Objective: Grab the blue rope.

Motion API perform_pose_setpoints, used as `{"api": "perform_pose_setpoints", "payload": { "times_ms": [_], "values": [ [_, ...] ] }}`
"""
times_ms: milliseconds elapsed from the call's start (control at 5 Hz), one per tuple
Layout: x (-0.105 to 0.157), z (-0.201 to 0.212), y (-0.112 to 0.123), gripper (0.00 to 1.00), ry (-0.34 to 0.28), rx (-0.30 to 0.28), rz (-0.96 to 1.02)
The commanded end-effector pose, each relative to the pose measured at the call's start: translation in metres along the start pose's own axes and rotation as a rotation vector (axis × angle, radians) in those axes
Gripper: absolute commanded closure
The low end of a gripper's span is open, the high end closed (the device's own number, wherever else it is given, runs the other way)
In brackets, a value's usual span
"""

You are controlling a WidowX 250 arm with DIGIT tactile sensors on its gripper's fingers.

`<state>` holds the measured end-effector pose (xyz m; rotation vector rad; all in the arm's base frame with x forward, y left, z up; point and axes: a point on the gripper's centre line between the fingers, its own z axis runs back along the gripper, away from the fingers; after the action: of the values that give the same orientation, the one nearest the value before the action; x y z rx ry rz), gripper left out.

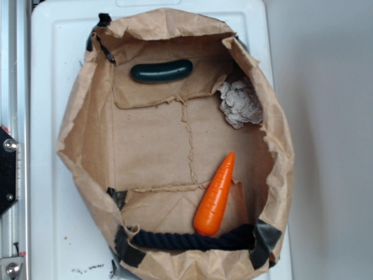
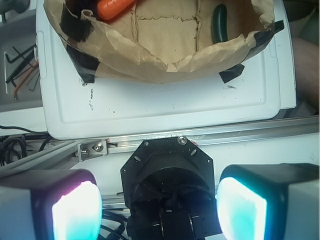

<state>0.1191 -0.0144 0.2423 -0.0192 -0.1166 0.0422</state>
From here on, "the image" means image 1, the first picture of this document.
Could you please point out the brown paper bag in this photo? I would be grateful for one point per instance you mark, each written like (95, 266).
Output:
(142, 155)

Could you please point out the crumpled white cloth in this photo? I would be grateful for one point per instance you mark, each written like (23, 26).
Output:
(239, 103)

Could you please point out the dark green plastic cucumber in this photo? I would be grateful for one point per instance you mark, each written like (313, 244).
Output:
(162, 72)

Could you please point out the orange plastic carrot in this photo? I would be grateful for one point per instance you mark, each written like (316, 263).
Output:
(209, 215)

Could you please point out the white plastic bin lid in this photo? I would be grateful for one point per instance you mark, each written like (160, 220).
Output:
(65, 240)

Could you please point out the black metal bracket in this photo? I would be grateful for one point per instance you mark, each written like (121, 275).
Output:
(9, 167)

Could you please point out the aluminium frame rail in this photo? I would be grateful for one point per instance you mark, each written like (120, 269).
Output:
(15, 91)

